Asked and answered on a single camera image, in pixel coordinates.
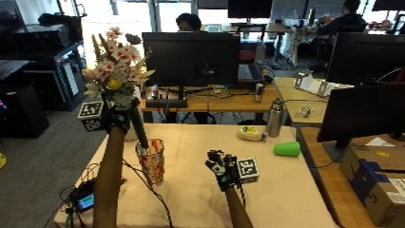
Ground light wooden side desk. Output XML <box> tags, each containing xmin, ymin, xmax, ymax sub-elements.
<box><xmin>273</xmin><ymin>76</ymin><xmax>334</xmax><ymax>127</ymax></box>

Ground patterned glass vase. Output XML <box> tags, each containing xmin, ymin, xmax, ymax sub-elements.
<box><xmin>134</xmin><ymin>138</ymin><xmax>165</xmax><ymax>188</ymax></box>

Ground open laptop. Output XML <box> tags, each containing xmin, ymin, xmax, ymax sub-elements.
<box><xmin>237</xmin><ymin>62</ymin><xmax>270</xmax><ymax>85</ymax></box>

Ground black equipment case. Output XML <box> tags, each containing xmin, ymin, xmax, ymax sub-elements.
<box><xmin>10</xmin><ymin>24</ymin><xmax>72</xmax><ymax>51</ymax></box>

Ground person's right hand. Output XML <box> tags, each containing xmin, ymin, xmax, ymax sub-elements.
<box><xmin>204</xmin><ymin>149</ymin><xmax>242</xmax><ymax>192</ymax></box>

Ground black bar speaker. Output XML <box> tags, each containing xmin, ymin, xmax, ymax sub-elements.
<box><xmin>144</xmin><ymin>98</ymin><xmax>189</xmax><ymax>109</ymax></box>

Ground stainless steel water bottle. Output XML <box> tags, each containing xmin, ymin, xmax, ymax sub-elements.
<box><xmin>265</xmin><ymin>98</ymin><xmax>286</xmax><ymax>139</ymax></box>

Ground black computer monitor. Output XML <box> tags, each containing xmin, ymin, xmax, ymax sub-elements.
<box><xmin>315</xmin><ymin>83</ymin><xmax>405</xmax><ymax>161</ymax></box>
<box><xmin>325</xmin><ymin>31</ymin><xmax>405</xmax><ymax>87</ymax></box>
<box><xmin>141</xmin><ymin>31</ymin><xmax>241</xmax><ymax>101</ymax></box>

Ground white marker cube left glove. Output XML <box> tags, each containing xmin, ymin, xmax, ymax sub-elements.
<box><xmin>76</xmin><ymin>100</ymin><xmax>105</xmax><ymax>133</ymax></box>

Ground white marker cube glove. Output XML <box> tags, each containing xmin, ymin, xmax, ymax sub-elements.
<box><xmin>76</xmin><ymin>100</ymin><xmax>105</xmax><ymax>133</ymax></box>
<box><xmin>236</xmin><ymin>158</ymin><xmax>261</xmax><ymax>185</ymax></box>

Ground white desk holder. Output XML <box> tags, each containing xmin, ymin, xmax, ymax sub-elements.
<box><xmin>291</xmin><ymin>72</ymin><xmax>354</xmax><ymax>98</ymax></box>

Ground small shiny object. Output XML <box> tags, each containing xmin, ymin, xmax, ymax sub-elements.
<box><xmin>294</xmin><ymin>106</ymin><xmax>314</xmax><ymax>118</ymax></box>

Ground green plastic cup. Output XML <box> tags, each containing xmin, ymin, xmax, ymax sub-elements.
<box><xmin>272</xmin><ymin>141</ymin><xmax>302</xmax><ymax>158</ymax></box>

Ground pink and white flower bouquet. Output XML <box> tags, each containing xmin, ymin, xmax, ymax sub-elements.
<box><xmin>81</xmin><ymin>27</ymin><xmax>157</xmax><ymax>150</ymax></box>

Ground white marker cube right glove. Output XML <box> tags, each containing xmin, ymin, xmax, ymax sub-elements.
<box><xmin>236</xmin><ymin>158</ymin><xmax>261</xmax><ymax>185</ymax></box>

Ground black shelf cabinet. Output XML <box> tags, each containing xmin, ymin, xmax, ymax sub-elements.
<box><xmin>0</xmin><ymin>41</ymin><xmax>88</xmax><ymax>112</ymax></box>

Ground white paper sheet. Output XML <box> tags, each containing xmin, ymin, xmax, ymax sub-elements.
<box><xmin>365</xmin><ymin>136</ymin><xmax>397</xmax><ymax>147</ymax></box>

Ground person's left hand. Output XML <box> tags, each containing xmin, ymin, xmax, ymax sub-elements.
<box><xmin>100</xmin><ymin>98</ymin><xmax>141</xmax><ymax>135</ymax></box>

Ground small device with screen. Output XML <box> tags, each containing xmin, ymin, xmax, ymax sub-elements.
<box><xmin>69</xmin><ymin>180</ymin><xmax>96</xmax><ymax>214</ymax></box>

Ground black computer tower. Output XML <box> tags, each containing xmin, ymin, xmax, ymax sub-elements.
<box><xmin>0</xmin><ymin>83</ymin><xmax>50</xmax><ymax>139</ymax></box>

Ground black cable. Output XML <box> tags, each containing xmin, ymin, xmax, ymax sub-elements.
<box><xmin>121</xmin><ymin>160</ymin><xmax>174</xmax><ymax>228</ymax></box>

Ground brown cardboard box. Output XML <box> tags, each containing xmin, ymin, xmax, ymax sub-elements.
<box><xmin>339</xmin><ymin>144</ymin><xmax>405</xmax><ymax>228</ymax></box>

